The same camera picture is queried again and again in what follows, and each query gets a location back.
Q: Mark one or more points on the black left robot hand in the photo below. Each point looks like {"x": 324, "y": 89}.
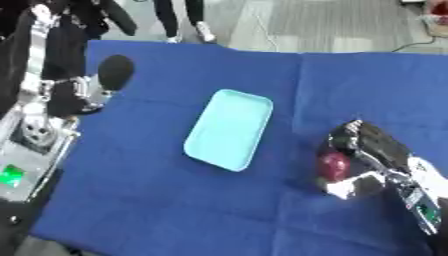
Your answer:
{"x": 64, "y": 50}

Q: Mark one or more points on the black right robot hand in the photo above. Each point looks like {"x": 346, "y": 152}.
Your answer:
{"x": 379, "y": 143}

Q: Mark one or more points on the dark red toy fruit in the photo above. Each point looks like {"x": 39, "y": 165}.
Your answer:
{"x": 333, "y": 165}

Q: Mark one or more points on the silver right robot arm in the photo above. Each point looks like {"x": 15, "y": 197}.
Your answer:
{"x": 426, "y": 196}

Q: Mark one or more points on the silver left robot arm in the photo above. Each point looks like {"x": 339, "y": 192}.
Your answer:
{"x": 32, "y": 156}

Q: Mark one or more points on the person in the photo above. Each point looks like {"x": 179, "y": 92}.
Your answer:
{"x": 169, "y": 16}

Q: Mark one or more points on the red and white object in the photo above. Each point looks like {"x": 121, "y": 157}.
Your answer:
{"x": 436, "y": 15}

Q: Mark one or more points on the light blue plastic tray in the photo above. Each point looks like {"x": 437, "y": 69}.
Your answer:
{"x": 230, "y": 128}

